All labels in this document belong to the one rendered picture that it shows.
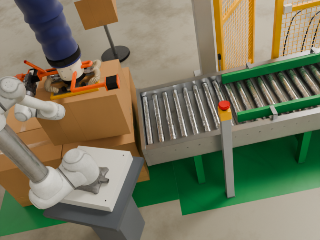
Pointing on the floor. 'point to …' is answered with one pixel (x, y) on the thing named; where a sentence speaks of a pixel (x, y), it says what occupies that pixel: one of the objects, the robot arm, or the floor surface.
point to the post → (227, 150)
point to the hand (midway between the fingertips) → (32, 75)
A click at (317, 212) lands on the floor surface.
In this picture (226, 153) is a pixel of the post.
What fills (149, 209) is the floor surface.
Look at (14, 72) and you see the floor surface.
